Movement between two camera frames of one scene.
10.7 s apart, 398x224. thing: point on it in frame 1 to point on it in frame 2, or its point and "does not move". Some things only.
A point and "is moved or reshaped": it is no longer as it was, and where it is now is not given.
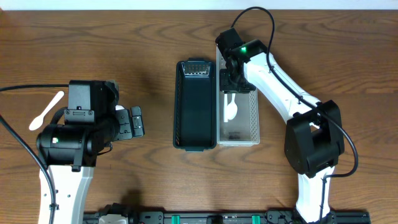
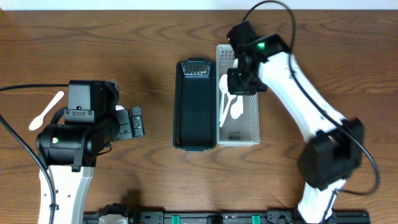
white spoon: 226,117 to 222,86
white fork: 119,107 does not move
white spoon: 232,108 is moved or reshaped
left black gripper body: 125,123 does not move
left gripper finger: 138,129 does not move
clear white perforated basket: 243,130 does not move
